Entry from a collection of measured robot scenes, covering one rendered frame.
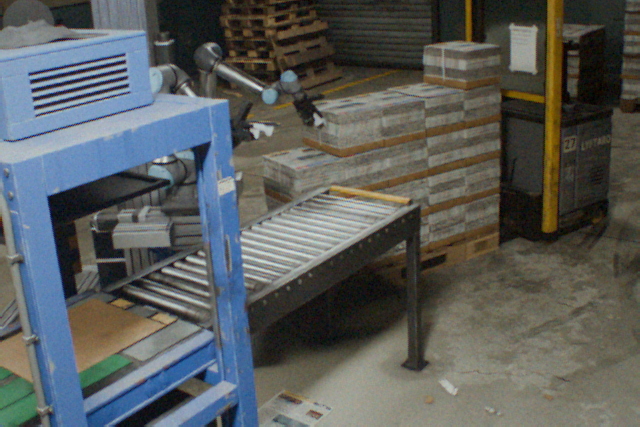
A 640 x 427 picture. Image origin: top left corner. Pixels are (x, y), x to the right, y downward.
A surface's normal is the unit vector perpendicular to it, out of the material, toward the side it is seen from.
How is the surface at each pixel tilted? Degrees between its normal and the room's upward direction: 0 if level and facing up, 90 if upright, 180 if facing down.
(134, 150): 90
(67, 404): 90
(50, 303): 90
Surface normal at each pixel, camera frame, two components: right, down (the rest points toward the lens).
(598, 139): 0.54, 0.22
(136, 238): -0.01, 0.30
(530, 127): -0.84, 0.21
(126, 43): 0.79, 0.14
